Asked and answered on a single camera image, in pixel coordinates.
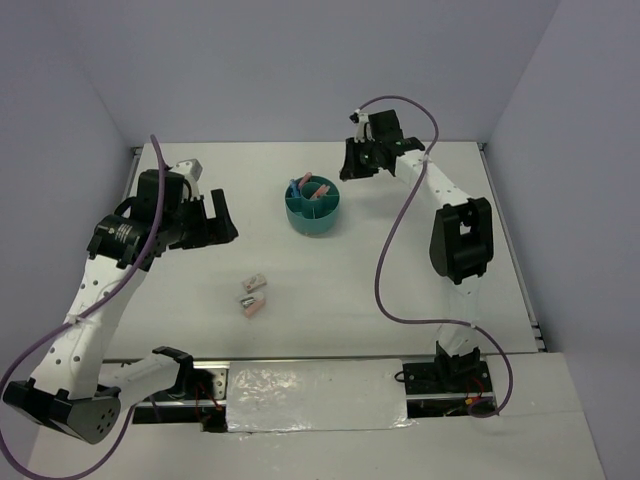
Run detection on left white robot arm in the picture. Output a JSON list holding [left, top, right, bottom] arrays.
[[3, 168, 238, 445]]

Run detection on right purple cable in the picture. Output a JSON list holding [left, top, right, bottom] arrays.
[[357, 95, 516, 417]]

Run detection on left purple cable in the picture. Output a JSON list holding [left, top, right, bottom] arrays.
[[0, 133, 169, 479]]

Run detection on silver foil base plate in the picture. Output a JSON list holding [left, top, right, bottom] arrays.
[[226, 359, 412, 433]]

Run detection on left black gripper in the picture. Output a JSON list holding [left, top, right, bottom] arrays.
[[162, 189, 238, 251]]

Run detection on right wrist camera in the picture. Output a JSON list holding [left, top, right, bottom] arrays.
[[349, 108, 372, 143]]

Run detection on teal round divided organizer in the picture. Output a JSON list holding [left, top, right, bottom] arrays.
[[284, 174, 340, 236]]

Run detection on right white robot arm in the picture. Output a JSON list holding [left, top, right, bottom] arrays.
[[339, 109, 494, 391]]

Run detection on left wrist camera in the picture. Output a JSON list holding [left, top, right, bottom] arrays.
[[171, 159, 203, 198]]

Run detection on pink translucent case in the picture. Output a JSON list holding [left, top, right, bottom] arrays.
[[298, 172, 312, 187]]

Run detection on blue translucent stapler case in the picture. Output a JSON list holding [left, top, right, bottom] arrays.
[[289, 179, 301, 198]]

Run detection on purple cable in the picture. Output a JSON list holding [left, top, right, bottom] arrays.
[[0, 133, 169, 479], [357, 95, 516, 417]]

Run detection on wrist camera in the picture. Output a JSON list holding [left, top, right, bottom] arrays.
[[349, 108, 372, 143], [171, 159, 203, 198]]

